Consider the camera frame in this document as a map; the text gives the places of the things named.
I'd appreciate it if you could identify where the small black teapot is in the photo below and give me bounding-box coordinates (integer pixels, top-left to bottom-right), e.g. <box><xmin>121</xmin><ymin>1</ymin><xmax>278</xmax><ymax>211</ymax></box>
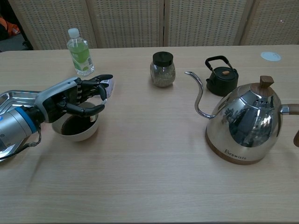
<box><xmin>205</xmin><ymin>55</ymin><xmax>239</xmax><ymax>97</ymax></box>

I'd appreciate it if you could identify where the steel gooseneck kettle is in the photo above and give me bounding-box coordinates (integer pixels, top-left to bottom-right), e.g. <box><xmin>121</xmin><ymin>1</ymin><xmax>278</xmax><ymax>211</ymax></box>
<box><xmin>184</xmin><ymin>71</ymin><xmax>299</xmax><ymax>166</ymax></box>

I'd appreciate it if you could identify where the purple wrapped pack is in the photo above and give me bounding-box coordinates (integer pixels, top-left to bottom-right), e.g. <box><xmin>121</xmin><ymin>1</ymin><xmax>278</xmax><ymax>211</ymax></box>
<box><xmin>102</xmin><ymin>78</ymin><xmax>116</xmax><ymax>98</ymax></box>

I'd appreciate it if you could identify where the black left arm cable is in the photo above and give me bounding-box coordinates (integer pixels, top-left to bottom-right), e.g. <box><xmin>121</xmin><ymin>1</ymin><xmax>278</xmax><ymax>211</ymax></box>
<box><xmin>0</xmin><ymin>127</ymin><xmax>43</xmax><ymax>162</ymax></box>

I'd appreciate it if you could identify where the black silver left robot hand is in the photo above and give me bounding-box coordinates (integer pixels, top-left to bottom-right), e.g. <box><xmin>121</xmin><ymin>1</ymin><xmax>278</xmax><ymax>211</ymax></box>
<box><xmin>35</xmin><ymin>74</ymin><xmax>114</xmax><ymax>124</ymax></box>

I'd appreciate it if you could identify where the black tripod stand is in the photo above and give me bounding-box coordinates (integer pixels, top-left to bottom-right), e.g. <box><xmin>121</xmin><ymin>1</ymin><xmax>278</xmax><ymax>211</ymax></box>
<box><xmin>14</xmin><ymin>14</ymin><xmax>33</xmax><ymax>50</ymax></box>

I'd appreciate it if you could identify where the white round table cap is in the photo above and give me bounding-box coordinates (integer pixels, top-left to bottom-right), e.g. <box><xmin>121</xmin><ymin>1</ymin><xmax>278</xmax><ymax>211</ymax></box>
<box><xmin>260</xmin><ymin>51</ymin><xmax>282</xmax><ymax>62</ymax></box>

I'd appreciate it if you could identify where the woven folding screen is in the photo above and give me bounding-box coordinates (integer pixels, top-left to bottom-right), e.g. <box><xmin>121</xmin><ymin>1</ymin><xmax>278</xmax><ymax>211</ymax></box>
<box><xmin>7</xmin><ymin>0</ymin><xmax>299</xmax><ymax>51</ymax></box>

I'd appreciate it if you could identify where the orange object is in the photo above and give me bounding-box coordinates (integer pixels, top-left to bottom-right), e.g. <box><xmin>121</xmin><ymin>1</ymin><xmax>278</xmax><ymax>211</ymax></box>
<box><xmin>0</xmin><ymin>16</ymin><xmax>21</xmax><ymax>35</ymax></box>

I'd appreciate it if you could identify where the white bowl with dark liquid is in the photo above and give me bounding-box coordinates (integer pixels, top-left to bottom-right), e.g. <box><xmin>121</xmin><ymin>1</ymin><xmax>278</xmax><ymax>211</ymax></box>
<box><xmin>51</xmin><ymin>101</ymin><xmax>99</xmax><ymax>142</ymax></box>

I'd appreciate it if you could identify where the glass jar black lid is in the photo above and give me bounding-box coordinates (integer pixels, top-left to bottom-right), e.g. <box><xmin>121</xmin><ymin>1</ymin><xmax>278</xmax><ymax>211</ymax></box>
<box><xmin>149</xmin><ymin>51</ymin><xmax>177</xmax><ymax>88</ymax></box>

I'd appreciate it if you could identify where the green label water bottle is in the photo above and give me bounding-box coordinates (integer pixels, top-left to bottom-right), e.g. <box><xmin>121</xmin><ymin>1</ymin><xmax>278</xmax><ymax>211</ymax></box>
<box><xmin>66</xmin><ymin>28</ymin><xmax>95</xmax><ymax>77</ymax></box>

